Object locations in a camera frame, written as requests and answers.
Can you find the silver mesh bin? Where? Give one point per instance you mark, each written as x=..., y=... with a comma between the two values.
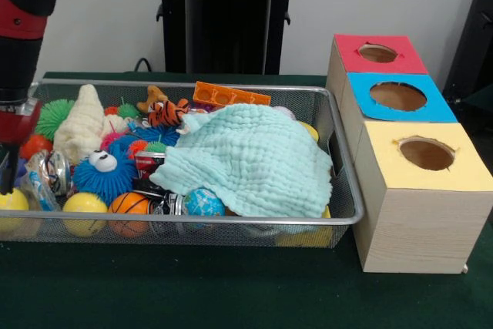
x=339, y=190

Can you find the cream muslin cloth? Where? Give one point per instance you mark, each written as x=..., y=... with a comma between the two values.
x=82, y=125

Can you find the wooden three-hole box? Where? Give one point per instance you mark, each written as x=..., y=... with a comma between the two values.
x=416, y=229

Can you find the orange plastic tray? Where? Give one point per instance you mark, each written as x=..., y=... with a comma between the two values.
x=239, y=96

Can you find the tiger plush toy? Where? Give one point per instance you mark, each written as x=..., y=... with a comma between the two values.
x=167, y=113

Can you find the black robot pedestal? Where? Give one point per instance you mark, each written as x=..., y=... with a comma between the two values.
x=231, y=17

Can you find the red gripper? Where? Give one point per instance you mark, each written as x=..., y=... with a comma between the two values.
x=17, y=126

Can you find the yellow ball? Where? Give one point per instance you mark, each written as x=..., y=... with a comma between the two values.
x=15, y=202
x=84, y=203

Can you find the mint muslin cloth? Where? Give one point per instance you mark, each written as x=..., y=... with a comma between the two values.
x=246, y=159

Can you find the black chair back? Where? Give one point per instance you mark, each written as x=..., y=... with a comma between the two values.
x=475, y=36

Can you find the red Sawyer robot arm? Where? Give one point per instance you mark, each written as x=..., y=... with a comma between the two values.
x=19, y=36

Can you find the small basketball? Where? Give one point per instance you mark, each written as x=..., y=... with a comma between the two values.
x=129, y=203

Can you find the blue spiky toy with eyes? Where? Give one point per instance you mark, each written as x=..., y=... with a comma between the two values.
x=115, y=180

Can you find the dark green tablecloth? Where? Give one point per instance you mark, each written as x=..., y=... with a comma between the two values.
x=231, y=290

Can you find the large green spiky ball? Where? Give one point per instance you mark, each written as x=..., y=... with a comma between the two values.
x=54, y=117

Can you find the globe print ball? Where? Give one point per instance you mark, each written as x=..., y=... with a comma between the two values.
x=204, y=202

